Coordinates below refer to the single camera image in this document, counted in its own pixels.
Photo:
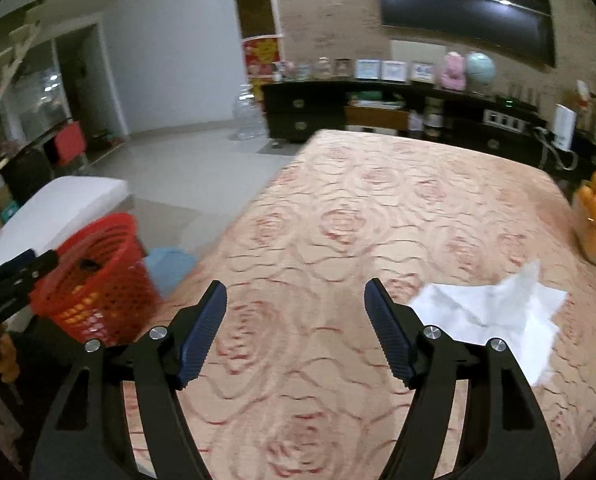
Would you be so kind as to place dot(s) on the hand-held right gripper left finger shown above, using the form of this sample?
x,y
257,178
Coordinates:
x,y
205,330

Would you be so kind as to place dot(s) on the white tin can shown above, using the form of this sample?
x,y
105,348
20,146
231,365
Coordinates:
x,y
434,112

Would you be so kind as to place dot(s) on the wooden drawer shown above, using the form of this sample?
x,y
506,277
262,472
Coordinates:
x,y
378,119

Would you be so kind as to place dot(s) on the glass dome ornament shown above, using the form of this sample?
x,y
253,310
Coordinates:
x,y
323,69

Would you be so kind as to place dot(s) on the white wooden staircase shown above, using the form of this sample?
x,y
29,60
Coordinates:
x,y
7,50

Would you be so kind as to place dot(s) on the large clear water bottle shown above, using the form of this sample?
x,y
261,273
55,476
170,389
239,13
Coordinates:
x,y
250,115

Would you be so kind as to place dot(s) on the blue desk globe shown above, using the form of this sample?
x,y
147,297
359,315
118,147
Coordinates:
x,y
480,70

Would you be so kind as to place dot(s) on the white cushioned daybed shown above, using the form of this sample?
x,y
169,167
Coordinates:
x,y
67,200

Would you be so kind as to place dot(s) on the yellow foam net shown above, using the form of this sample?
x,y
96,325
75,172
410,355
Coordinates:
x,y
75,316

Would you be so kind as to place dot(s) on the red chair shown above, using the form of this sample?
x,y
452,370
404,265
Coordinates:
x,y
70,141

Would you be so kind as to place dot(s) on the rose patterned tablecloth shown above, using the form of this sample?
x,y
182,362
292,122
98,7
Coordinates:
x,y
378,200

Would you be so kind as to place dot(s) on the white upright device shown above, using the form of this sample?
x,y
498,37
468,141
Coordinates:
x,y
564,127

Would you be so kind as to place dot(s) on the white red doll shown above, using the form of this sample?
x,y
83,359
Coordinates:
x,y
585,95

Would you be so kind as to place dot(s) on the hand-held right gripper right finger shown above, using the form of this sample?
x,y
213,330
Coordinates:
x,y
388,330

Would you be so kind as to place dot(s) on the pink plush toy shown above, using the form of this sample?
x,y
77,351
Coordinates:
x,y
453,72

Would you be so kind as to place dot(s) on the red festive poster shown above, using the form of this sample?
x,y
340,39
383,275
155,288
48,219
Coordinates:
x,y
263,60

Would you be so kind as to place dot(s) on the green flat box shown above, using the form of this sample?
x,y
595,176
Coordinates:
x,y
378,99

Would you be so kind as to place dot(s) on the colourful toy box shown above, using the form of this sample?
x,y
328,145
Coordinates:
x,y
105,139

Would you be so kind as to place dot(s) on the white socket panel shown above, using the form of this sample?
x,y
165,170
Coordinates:
x,y
502,117

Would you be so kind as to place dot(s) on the dark photo frame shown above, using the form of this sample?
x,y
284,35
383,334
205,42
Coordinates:
x,y
343,68

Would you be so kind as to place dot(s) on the red mesh basket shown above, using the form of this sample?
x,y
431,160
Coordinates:
x,y
102,245

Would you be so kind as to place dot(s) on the dark chair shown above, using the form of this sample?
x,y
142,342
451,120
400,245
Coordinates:
x,y
27,175

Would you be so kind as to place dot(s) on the white robot toy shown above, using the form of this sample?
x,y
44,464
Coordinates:
x,y
279,72

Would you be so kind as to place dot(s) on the black flat television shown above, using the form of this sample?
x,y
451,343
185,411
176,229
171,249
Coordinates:
x,y
453,5

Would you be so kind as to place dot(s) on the person's left hand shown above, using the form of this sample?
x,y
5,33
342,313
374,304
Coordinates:
x,y
7,360

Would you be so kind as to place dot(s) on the blue cloth on floor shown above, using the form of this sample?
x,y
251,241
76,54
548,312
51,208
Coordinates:
x,y
170,267

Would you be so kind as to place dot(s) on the small white bottle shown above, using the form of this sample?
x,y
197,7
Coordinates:
x,y
415,121

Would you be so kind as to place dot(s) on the blue picture frame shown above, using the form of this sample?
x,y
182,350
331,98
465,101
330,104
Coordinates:
x,y
368,69
394,71
423,72

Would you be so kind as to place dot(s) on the white tissue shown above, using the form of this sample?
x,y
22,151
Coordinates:
x,y
488,310

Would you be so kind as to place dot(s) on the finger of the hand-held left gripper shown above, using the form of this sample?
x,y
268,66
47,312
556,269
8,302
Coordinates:
x,y
12,262
40,265

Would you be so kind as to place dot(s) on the black television cabinet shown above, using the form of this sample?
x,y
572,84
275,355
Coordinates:
x,y
288,105

